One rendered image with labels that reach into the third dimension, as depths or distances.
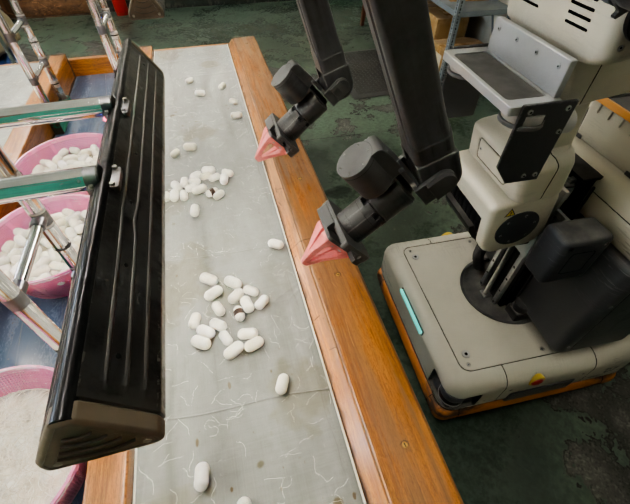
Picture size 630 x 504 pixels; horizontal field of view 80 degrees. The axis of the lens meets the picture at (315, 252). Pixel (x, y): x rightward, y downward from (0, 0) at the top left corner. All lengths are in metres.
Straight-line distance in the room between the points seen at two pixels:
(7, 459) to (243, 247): 0.50
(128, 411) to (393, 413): 0.41
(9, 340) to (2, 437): 0.24
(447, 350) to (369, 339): 0.62
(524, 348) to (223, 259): 0.95
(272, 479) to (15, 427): 0.40
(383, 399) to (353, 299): 0.18
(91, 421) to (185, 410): 0.39
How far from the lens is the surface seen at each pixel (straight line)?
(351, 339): 0.65
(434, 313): 1.31
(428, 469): 0.60
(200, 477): 0.60
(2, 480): 0.75
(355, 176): 0.50
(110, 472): 0.64
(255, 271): 0.77
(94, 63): 1.91
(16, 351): 0.93
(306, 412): 0.63
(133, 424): 0.30
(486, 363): 1.27
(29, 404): 0.79
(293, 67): 0.84
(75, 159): 1.26
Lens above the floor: 1.33
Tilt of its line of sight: 48 degrees down
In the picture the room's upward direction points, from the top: straight up
